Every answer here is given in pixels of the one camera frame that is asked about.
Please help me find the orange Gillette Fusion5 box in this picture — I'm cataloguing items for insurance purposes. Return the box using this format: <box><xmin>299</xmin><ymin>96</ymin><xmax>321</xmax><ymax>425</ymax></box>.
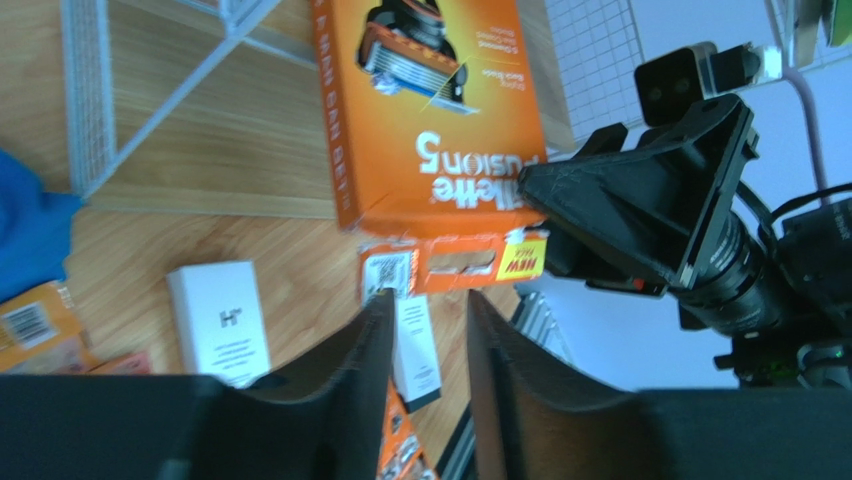
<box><xmin>311</xmin><ymin>1</ymin><xmax>548</xmax><ymax>295</ymax></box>

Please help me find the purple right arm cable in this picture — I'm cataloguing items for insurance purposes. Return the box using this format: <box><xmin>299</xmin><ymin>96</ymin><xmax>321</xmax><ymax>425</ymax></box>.
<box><xmin>781</xmin><ymin>66</ymin><xmax>833</xmax><ymax>201</ymax></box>

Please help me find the white tall box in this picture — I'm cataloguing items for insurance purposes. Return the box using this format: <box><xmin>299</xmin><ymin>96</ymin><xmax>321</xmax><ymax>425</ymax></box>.
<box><xmin>166</xmin><ymin>260</ymin><xmax>271</xmax><ymax>388</ymax></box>
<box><xmin>392</xmin><ymin>295</ymin><xmax>442</xmax><ymax>413</ymax></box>

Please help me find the orange razor box back side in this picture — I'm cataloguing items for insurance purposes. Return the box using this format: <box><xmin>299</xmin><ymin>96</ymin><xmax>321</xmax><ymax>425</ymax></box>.
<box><xmin>376</xmin><ymin>381</ymin><xmax>439</xmax><ymax>480</ymax></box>

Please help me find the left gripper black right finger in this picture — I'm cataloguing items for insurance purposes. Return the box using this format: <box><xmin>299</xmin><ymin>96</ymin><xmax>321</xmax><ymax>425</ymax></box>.
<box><xmin>467</xmin><ymin>290</ymin><xmax>851</xmax><ymax>479</ymax></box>

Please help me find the white wire wooden shelf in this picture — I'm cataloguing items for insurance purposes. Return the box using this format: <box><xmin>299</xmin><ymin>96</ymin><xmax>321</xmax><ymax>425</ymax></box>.
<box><xmin>59</xmin><ymin>0</ymin><xmax>852</xmax><ymax>221</ymax></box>

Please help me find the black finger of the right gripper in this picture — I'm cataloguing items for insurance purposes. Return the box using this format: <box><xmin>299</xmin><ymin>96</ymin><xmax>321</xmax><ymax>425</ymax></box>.
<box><xmin>518</xmin><ymin>94</ymin><xmax>757</xmax><ymax>289</ymax></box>

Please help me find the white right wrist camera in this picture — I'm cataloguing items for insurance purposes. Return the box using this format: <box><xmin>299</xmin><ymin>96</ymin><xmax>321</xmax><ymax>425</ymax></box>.
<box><xmin>634</xmin><ymin>42</ymin><xmax>783</xmax><ymax>127</ymax></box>

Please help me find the orange razor bag vertical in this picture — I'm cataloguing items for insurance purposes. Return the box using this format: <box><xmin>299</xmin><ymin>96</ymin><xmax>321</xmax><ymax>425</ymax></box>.
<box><xmin>1</xmin><ymin>281</ymin><xmax>100</xmax><ymax>375</ymax></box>

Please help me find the black mounting rail base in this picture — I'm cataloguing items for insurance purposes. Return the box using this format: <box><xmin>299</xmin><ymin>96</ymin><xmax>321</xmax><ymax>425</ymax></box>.
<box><xmin>436</xmin><ymin>291</ymin><xmax>572</xmax><ymax>479</ymax></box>

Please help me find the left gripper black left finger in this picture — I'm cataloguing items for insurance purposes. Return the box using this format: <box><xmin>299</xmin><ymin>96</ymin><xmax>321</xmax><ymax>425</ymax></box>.
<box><xmin>1</xmin><ymin>290</ymin><xmax>395</xmax><ymax>479</ymax></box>

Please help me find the white tall box far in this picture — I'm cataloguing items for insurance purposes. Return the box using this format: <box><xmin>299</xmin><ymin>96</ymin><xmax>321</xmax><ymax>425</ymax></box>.
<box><xmin>392</xmin><ymin>295</ymin><xmax>442</xmax><ymax>413</ymax></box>

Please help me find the white tall box near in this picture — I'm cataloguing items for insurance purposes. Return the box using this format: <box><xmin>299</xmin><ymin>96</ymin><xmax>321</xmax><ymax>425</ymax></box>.
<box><xmin>166</xmin><ymin>260</ymin><xmax>271</xmax><ymax>388</ymax></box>

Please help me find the blue cloth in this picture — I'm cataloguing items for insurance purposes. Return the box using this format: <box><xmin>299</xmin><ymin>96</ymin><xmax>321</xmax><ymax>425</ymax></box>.
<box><xmin>0</xmin><ymin>147</ymin><xmax>84</xmax><ymax>304</ymax></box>

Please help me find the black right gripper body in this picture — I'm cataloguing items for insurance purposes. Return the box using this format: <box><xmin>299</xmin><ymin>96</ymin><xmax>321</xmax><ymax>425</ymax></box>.
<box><xmin>539</xmin><ymin>199</ymin><xmax>852</xmax><ymax>391</ymax></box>

